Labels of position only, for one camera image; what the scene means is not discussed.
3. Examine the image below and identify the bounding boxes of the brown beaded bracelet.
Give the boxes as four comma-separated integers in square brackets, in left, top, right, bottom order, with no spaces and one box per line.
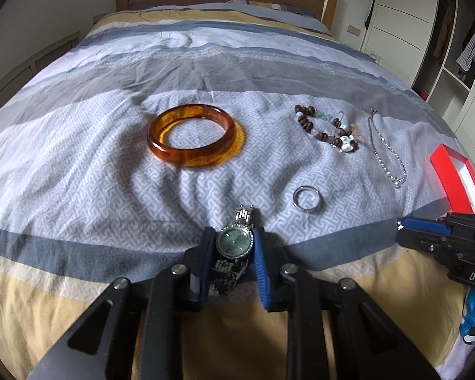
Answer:
[294,104,361,154]

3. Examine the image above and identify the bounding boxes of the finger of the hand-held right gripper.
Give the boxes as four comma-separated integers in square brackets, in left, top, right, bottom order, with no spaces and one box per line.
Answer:
[445,212,475,232]
[397,217,451,251]

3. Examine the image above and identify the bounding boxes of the low wall cabinet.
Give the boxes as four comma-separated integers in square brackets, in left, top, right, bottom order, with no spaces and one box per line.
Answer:
[0,32,80,117]

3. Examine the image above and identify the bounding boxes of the white wardrobe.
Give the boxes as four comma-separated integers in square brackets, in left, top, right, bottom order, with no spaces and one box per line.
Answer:
[360,0,475,143]

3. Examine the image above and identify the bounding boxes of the red cardboard box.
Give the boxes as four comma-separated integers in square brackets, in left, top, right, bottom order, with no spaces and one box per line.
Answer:
[430,143,475,216]

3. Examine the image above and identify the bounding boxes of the amber bangle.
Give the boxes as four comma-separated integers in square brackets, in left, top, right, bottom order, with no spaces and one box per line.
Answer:
[147,104,247,168]

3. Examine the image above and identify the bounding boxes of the silver wristwatch green dial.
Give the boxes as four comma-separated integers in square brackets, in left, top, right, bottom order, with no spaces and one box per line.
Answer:
[210,205,259,296]

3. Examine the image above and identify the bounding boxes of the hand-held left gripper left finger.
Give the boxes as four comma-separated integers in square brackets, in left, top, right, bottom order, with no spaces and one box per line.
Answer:
[26,226,216,380]

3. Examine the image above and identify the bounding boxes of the hanging striped garment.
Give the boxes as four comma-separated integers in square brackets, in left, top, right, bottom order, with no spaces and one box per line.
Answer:
[455,24,475,74]

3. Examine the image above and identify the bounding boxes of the bed with striped duvet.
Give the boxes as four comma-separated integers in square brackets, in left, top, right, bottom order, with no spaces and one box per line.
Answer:
[0,1,475,380]

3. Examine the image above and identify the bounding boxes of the silver ring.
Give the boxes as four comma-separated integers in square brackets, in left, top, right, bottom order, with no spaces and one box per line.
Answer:
[293,185,324,212]

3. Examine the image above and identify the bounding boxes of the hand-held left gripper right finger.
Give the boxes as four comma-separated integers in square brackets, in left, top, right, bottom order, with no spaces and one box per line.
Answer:
[253,227,442,380]

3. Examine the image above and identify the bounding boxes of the silver chain necklace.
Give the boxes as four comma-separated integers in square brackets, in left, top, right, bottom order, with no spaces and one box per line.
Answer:
[368,107,408,188]

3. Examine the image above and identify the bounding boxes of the grey pillow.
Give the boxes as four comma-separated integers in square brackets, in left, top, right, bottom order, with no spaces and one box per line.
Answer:
[225,0,331,34]

